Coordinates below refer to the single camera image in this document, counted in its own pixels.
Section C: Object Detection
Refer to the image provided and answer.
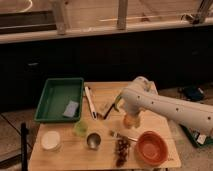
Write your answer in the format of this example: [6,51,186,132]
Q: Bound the orange plastic bowl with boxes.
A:
[135,131,168,166]

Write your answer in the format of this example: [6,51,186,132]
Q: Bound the steel cup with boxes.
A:
[87,133,101,150]

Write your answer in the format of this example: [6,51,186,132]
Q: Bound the green bin with items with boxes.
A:
[181,126,213,148]

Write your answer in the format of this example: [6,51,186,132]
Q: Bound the green plastic cup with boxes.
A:
[74,121,88,137]

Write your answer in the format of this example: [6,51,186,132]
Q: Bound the black chair post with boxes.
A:
[21,123,28,171]

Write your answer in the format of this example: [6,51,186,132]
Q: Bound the metal fork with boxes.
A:
[109,130,137,142]

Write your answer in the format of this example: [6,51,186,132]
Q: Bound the blue sponge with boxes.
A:
[63,101,79,118]

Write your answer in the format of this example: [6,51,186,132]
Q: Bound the dark grape bunch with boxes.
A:
[115,139,130,167]

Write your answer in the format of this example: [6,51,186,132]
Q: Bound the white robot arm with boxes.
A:
[121,76,213,138]

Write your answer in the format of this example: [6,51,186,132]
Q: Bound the green plastic tray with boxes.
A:
[34,78,84,123]

